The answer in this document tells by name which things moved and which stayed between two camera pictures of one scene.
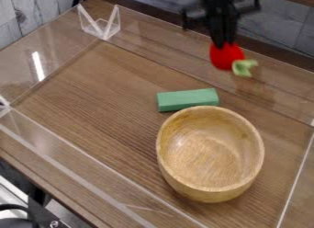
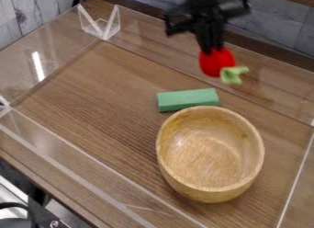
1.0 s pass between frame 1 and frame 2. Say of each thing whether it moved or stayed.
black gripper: moved
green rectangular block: stayed
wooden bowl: stayed
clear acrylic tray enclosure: stayed
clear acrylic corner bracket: stayed
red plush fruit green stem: moved
